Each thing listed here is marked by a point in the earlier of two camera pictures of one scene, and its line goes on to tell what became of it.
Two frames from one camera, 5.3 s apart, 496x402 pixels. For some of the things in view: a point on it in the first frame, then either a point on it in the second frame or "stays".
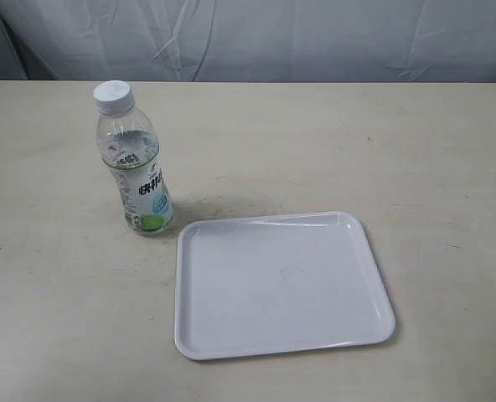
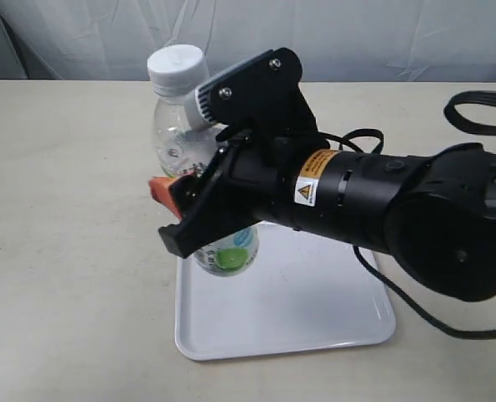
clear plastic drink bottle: (128, 146) to (182, 148)
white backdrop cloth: (437, 41) stays
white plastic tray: (275, 283) stays
